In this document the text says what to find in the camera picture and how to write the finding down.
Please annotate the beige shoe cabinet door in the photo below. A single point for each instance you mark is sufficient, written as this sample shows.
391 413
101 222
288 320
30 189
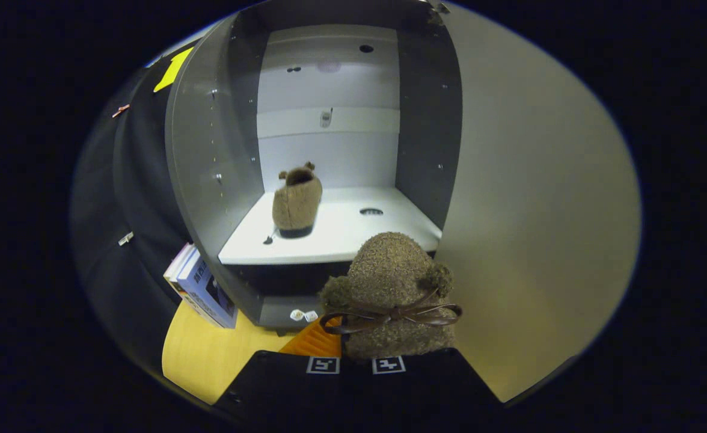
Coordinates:
540 210

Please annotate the red clip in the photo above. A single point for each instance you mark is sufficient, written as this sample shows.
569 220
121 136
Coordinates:
120 110

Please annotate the brown fuzzy shoe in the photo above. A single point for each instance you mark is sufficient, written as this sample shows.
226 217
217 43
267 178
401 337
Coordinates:
389 270
296 204

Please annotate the stack of books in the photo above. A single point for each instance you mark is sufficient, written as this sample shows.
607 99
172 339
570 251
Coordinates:
206 288

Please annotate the grey shoe cabinet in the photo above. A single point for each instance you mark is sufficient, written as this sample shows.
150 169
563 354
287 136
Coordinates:
329 225

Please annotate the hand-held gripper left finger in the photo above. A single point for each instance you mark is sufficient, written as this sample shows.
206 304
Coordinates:
281 391

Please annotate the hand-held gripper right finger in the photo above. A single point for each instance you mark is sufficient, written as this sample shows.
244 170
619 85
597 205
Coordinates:
425 391

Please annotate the silver clip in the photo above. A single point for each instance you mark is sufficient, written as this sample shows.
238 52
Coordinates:
125 239

